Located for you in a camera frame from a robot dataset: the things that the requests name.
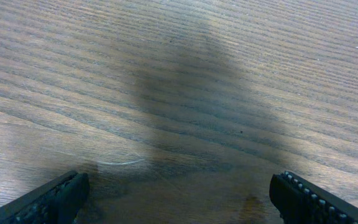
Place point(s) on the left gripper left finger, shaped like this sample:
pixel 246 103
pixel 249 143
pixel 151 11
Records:
pixel 57 201

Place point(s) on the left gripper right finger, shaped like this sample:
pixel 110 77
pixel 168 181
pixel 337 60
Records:
pixel 301 202

